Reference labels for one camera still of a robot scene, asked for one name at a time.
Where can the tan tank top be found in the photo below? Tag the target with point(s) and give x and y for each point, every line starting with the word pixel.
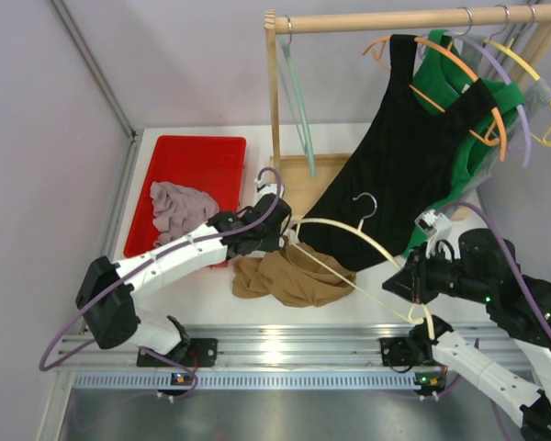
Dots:
pixel 297 276

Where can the grey tank top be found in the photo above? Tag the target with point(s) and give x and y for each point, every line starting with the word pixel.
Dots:
pixel 474 158

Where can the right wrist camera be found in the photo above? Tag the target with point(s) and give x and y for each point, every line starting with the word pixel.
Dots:
pixel 435 226

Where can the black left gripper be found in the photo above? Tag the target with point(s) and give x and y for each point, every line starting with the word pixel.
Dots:
pixel 278 220

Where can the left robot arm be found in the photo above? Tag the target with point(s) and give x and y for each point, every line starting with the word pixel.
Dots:
pixel 111 293

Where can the black tank top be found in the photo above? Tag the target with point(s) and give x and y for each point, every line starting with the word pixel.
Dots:
pixel 406 157

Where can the mauve tank top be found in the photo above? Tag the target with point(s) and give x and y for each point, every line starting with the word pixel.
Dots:
pixel 178 210

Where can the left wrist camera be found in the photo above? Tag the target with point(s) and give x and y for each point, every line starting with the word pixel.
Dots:
pixel 264 188

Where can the aluminium table rail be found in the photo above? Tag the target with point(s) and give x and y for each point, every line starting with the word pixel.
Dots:
pixel 256 358

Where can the mint green hanger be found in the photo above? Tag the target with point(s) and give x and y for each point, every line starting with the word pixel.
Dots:
pixel 288 75

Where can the red plastic bin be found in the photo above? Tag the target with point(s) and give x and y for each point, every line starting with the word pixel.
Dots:
pixel 211 164

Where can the green tank top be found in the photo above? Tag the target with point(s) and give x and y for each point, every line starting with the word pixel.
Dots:
pixel 444 82

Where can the cream hanger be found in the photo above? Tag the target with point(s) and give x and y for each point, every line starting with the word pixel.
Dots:
pixel 346 242

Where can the wooden clothes rack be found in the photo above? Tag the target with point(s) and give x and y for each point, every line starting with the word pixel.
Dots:
pixel 306 178

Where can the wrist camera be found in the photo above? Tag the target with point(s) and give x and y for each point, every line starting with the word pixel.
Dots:
pixel 264 188
pixel 435 226

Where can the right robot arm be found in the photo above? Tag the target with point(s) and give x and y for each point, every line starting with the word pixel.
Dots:
pixel 485 272

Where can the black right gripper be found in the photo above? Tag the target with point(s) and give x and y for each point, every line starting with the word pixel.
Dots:
pixel 411 281

